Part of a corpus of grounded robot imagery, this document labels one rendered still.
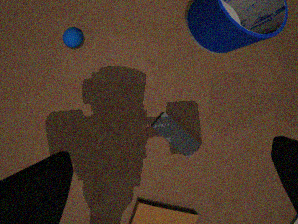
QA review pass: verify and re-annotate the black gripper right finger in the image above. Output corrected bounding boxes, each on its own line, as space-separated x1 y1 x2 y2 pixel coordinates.
271 136 298 214

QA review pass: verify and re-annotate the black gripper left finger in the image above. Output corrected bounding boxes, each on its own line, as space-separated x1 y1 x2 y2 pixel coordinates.
0 151 73 224

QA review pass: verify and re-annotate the blue ball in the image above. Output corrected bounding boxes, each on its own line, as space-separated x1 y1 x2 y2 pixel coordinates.
63 27 84 48

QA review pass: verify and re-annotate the blue cup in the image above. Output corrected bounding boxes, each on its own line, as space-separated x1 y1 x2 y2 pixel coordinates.
186 0 289 55

